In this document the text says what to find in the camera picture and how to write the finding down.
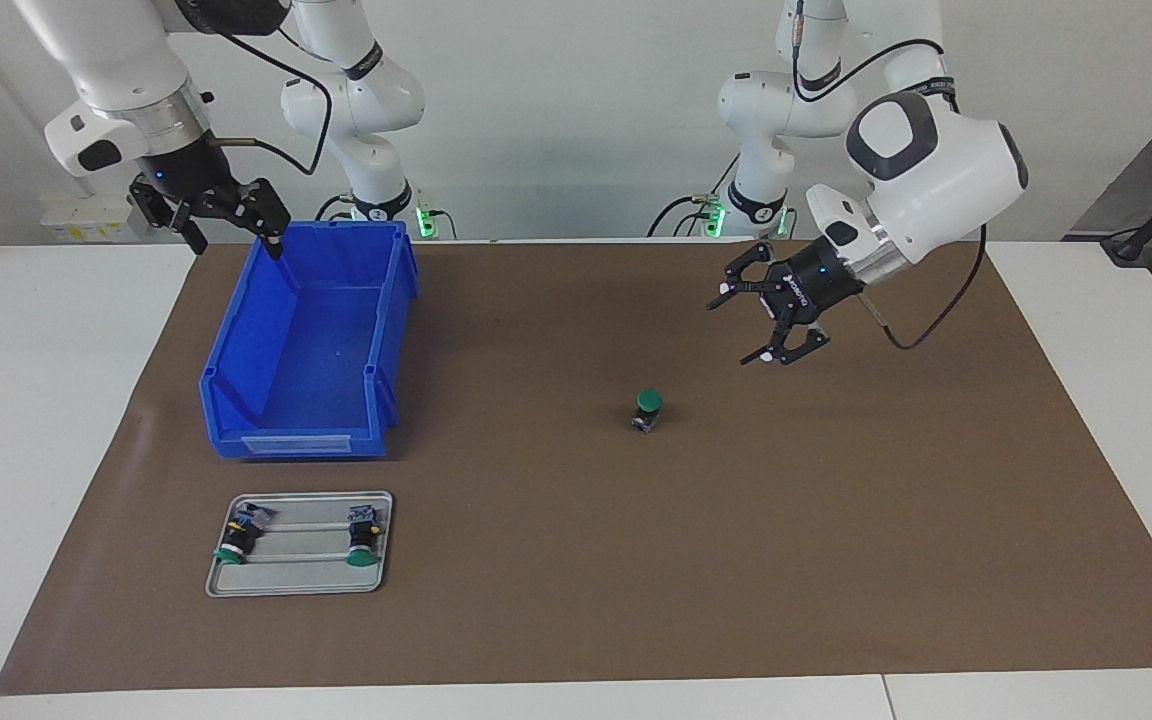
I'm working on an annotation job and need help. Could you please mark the green push button dark block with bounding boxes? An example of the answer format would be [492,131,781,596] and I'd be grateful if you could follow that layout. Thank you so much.
[213,505,272,566]

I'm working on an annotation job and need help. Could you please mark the blue plastic storage bin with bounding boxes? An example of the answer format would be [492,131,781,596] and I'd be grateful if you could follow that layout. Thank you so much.
[199,220,421,461]

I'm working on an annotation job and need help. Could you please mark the green push button white block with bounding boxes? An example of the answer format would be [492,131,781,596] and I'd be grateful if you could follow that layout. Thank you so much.
[345,505,384,568]

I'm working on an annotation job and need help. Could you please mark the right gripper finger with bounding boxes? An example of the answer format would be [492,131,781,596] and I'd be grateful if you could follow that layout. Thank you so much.
[129,183,209,259]
[204,180,292,264]

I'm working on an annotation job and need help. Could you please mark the grey metal tray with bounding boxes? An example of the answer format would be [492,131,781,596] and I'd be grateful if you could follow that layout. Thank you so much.
[205,490,394,598]

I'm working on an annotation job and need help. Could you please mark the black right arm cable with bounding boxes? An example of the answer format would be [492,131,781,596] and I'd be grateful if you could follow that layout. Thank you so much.
[206,25,335,179]

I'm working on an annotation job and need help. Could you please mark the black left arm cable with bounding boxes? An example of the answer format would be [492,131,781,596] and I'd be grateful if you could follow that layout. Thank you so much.
[791,0,987,351]

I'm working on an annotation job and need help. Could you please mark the dark grey partition panel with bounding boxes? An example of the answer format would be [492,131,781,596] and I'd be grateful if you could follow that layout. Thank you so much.
[1064,68,1152,243]

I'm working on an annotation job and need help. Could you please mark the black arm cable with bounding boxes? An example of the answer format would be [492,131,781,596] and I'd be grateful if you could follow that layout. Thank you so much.
[791,0,987,351]
[206,25,335,179]

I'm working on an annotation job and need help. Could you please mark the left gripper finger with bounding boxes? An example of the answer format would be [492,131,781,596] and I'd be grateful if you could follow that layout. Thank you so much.
[707,243,787,311]
[741,316,830,367]

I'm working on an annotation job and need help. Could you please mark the brown table mat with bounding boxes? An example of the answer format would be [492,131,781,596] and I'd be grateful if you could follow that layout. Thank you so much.
[0,238,1152,696]

